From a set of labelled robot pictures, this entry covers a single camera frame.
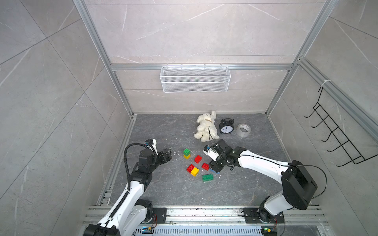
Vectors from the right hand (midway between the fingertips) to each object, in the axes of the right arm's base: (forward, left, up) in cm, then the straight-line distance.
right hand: (213, 163), depth 86 cm
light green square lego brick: (+7, +16, +1) cm, 18 cm away
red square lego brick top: (+4, +9, -3) cm, 11 cm away
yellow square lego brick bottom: (-4, +11, -3) cm, 12 cm away
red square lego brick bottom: (-2, +14, -4) cm, 15 cm away
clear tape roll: (+24, -24, -4) cm, 34 cm away
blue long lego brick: (-8, 0, +5) cm, 10 cm away
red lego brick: (0, +5, -5) cm, 7 cm away
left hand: (+5, +27, +10) cm, 29 cm away
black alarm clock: (+26, -12, +3) cm, 29 cm away
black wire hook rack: (+2, -56, +26) cm, 62 cm away
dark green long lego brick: (-7, +5, -5) cm, 10 cm away
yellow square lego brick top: (+6, +16, -5) cm, 18 cm away
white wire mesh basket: (+51, +10, +25) cm, 58 cm away
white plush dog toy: (+23, +3, +3) cm, 23 cm away
